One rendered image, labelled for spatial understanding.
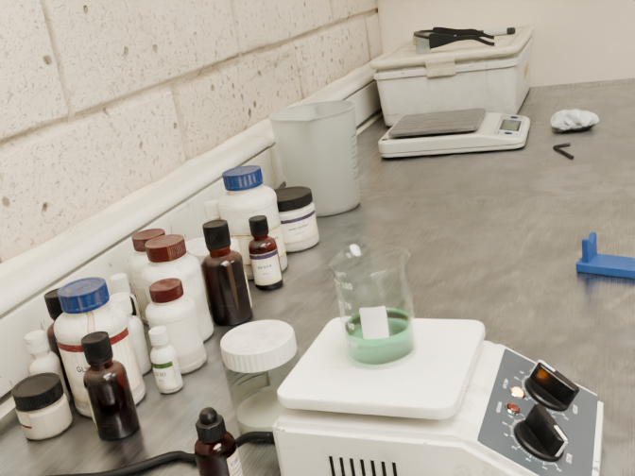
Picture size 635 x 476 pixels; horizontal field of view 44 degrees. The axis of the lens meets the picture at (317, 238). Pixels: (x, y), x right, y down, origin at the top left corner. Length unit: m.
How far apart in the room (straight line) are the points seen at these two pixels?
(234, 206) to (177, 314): 0.23
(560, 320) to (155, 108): 0.59
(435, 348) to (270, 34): 0.95
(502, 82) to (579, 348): 0.97
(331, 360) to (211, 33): 0.77
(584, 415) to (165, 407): 0.35
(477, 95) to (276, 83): 0.44
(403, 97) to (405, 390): 1.21
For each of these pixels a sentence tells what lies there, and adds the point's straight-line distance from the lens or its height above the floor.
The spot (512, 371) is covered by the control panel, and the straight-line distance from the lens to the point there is 0.57.
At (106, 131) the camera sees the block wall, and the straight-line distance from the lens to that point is 0.98.
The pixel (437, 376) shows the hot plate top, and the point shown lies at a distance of 0.51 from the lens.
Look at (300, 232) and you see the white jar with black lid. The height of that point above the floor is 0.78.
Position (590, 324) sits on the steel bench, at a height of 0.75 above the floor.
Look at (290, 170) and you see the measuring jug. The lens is 1.14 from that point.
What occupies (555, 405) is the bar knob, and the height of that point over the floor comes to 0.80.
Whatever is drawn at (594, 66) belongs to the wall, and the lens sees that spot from 1.97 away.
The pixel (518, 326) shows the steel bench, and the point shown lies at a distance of 0.77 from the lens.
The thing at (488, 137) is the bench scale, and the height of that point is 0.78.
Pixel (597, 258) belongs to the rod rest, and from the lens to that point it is 0.89.
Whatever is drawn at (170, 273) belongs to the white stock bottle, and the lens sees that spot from 0.79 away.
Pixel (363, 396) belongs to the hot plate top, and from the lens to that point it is 0.50.
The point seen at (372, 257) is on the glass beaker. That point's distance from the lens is 0.55.
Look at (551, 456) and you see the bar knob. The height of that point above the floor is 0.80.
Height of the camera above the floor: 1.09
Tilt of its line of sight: 19 degrees down
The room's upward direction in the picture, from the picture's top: 9 degrees counter-clockwise
